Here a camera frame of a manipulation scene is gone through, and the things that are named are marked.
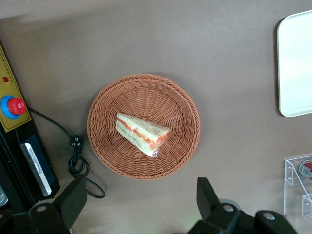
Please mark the clear acrylic organizer box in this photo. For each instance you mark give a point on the clear acrylic organizer box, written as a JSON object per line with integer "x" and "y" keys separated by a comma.
{"x": 298, "y": 185}

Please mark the red emergency stop button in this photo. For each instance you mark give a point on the red emergency stop button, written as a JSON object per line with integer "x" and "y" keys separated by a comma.
{"x": 15, "y": 106}

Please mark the yellow emergency stop control box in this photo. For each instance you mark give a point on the yellow emergency stop control box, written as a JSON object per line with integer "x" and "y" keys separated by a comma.
{"x": 11, "y": 97}

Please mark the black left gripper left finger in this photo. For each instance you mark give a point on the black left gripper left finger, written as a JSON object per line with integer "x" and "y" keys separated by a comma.
{"x": 67, "y": 207}

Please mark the cream plastic tray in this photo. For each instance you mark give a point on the cream plastic tray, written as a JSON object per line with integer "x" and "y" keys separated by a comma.
{"x": 296, "y": 65}

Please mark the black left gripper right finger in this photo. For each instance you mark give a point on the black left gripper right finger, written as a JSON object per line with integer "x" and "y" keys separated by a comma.
{"x": 214, "y": 207}

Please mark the round brown wicker basket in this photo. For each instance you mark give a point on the round brown wicker basket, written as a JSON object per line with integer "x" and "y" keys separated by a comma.
{"x": 143, "y": 126}

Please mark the triangle sandwich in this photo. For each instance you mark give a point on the triangle sandwich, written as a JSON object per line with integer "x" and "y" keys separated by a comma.
{"x": 141, "y": 134}

